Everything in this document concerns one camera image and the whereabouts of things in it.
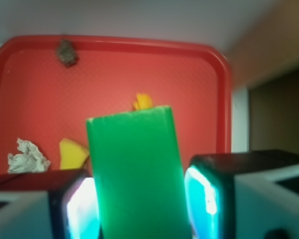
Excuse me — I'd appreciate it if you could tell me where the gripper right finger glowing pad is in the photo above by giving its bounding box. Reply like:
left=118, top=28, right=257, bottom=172
left=184, top=150, right=299, bottom=239

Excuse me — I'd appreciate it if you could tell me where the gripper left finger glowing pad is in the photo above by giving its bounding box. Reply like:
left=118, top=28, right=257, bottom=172
left=0, top=169, right=100, bottom=239

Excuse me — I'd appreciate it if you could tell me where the green rectangular block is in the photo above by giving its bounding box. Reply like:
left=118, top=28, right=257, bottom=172
left=86, top=106, right=192, bottom=239

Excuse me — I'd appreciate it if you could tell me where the yellow sponge with scourer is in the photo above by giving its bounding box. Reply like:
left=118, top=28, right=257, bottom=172
left=59, top=138, right=90, bottom=170

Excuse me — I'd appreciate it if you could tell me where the crumpled white paper towel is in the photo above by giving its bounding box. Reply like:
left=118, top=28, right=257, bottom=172
left=7, top=138, right=51, bottom=174

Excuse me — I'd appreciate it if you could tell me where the red plastic tray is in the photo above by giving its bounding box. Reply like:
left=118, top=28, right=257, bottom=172
left=0, top=35, right=231, bottom=174

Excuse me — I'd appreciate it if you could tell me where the yellow rubber duck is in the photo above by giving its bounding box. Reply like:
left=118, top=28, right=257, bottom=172
left=132, top=93, right=153, bottom=111

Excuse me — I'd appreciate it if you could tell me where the brown cardboard panel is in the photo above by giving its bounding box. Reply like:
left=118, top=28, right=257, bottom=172
left=227, top=0, right=299, bottom=89

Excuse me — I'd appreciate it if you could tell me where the brown rock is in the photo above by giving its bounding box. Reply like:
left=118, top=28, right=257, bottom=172
left=55, top=39, right=78, bottom=67

